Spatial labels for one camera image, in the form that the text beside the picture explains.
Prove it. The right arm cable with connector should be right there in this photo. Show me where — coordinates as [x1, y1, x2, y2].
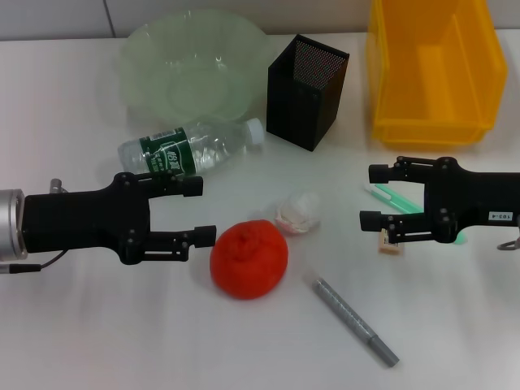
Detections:
[496, 217, 520, 252]

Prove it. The white paper ball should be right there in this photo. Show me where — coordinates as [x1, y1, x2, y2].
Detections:
[274, 189, 323, 236]

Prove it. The beige eraser with barcode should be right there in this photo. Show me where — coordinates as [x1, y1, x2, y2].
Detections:
[378, 227, 406, 256]

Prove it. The orange fruit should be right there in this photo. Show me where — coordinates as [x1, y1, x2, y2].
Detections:
[209, 219, 290, 301]

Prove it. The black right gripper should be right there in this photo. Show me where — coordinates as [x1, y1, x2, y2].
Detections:
[359, 155, 520, 245]

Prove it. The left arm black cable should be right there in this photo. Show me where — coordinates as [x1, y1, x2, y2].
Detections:
[0, 248, 68, 274]

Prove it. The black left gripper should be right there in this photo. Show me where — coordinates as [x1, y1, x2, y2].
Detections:
[24, 170, 217, 267]

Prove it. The clear water bottle green label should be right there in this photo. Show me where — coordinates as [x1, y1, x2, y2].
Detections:
[117, 117, 266, 179]

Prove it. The green pen white cap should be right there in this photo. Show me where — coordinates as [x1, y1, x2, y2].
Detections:
[362, 182, 468, 246]

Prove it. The grey marker pen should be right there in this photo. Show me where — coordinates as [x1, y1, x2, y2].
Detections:
[312, 277, 401, 369]

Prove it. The yellow plastic bin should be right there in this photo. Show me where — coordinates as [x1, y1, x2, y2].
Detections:
[366, 0, 509, 150]

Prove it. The green glass fruit plate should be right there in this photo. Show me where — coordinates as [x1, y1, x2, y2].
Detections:
[117, 9, 274, 128]

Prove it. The black mesh pen holder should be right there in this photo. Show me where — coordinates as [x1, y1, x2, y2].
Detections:
[266, 33, 351, 153]

